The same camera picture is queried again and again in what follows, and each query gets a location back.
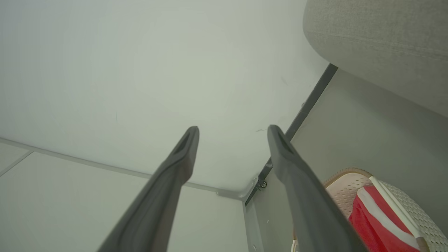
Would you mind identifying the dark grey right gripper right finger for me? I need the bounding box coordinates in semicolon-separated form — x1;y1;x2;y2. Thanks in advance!
267;125;369;252

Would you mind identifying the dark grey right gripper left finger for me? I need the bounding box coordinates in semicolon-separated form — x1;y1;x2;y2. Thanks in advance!
97;126;200;252

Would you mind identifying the red garment with white stripe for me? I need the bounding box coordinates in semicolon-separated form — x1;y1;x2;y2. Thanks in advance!
348;185;420;252

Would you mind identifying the grey fabric sofa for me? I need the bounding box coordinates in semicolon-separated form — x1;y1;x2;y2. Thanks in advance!
303;0;448;118

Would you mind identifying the white perforated laundry basket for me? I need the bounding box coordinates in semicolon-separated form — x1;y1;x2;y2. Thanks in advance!
291;167;448;252

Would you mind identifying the black baseboard strip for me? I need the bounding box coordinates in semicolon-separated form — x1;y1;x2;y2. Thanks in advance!
244;63;339;206

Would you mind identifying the grey metal corner rail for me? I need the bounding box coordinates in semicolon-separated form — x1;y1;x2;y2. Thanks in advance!
0;138;260;202

